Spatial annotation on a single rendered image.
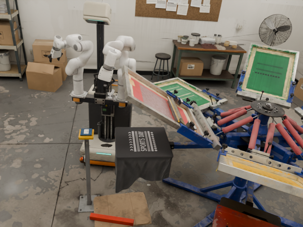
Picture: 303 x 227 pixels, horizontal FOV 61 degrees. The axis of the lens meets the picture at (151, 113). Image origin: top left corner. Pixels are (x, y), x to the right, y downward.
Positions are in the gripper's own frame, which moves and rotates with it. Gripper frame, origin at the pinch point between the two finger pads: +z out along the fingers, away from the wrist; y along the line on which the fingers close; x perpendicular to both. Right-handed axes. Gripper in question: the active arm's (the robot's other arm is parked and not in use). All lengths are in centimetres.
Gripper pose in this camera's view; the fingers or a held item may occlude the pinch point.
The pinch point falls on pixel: (101, 85)
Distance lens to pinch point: 205.3
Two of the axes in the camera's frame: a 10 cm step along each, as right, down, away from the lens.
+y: -9.2, -2.6, -3.1
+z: -3.8, 8.1, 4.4
